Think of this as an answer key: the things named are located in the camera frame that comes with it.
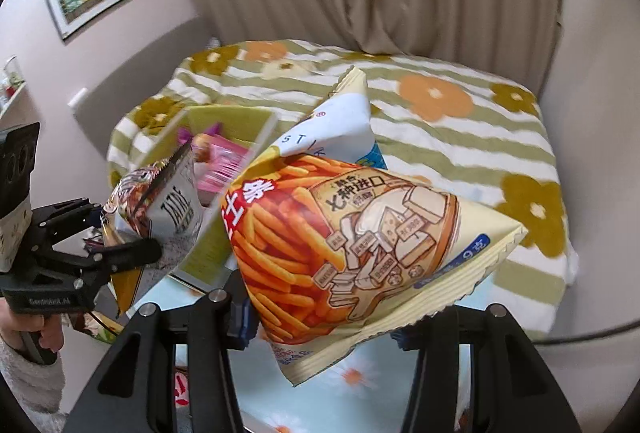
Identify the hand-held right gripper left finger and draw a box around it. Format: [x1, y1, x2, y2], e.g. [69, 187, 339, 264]
[62, 285, 261, 433]

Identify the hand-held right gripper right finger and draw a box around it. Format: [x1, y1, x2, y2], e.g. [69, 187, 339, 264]
[392, 303, 583, 433]

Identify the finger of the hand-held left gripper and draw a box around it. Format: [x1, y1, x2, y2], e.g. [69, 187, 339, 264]
[29, 197, 108, 259]
[75, 237, 163, 286]

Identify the grey white snack packet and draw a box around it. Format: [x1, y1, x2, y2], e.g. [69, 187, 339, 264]
[102, 140, 206, 315]

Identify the pink white snack packet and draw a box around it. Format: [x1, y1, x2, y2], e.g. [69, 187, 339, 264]
[192, 133, 254, 207]

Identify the orange sticks snack bag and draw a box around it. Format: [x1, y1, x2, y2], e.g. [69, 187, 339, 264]
[220, 66, 531, 387]

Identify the purple snack bag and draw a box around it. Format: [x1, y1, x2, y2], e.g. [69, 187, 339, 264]
[177, 123, 223, 150]

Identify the green cardboard box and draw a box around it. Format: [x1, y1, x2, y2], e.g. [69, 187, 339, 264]
[127, 106, 281, 290]

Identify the person's left forearm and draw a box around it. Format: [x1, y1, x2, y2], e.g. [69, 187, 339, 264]
[0, 335, 68, 433]

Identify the person's left hand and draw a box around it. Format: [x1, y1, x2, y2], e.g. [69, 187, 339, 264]
[0, 300, 67, 364]

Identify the light blue daisy tablecloth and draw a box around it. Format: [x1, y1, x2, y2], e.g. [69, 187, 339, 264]
[125, 263, 481, 433]

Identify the green striped floral blanket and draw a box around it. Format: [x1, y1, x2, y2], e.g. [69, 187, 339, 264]
[106, 38, 581, 340]

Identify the wall shelf with items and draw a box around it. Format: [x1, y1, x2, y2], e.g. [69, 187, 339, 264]
[0, 56, 28, 116]

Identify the black cable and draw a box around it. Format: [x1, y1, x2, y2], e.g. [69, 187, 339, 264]
[527, 310, 640, 345]

